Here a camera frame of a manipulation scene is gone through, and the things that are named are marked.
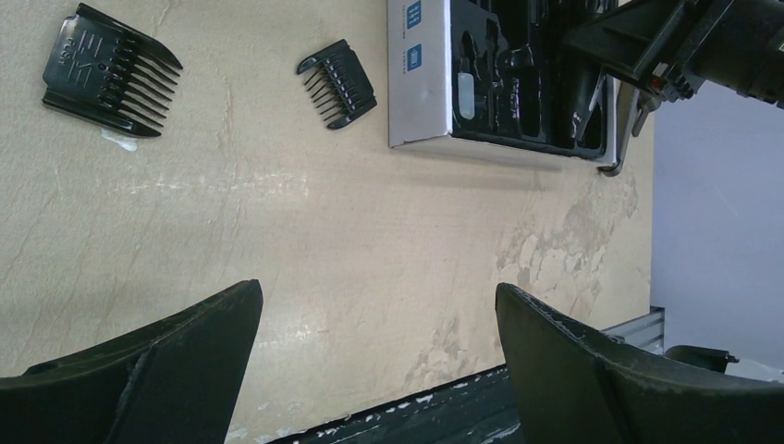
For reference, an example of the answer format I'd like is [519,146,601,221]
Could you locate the large black comb guard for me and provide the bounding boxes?
[42,3,183,139]

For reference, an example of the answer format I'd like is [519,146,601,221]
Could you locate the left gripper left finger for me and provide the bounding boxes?
[1,280,263,443]

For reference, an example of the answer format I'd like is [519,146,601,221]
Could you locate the small black comb guard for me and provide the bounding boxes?
[296,39,377,130]

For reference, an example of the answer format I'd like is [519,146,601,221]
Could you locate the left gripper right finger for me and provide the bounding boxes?
[495,283,783,443]

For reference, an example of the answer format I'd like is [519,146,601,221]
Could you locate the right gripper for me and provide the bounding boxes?
[563,0,783,108]

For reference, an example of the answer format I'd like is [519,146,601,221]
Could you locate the aluminium table frame rail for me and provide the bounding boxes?
[604,306,666,355]

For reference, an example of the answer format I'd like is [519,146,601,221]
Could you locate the metal clamp tool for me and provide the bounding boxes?
[598,82,662,178]

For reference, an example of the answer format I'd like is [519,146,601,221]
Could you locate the white hair clipper kit box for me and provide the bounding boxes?
[387,1,617,169]

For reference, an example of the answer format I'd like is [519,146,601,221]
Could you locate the small oil bottle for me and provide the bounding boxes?
[457,71,476,120]

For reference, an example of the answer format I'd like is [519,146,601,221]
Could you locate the black plastic insert tray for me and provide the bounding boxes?
[449,1,619,161]

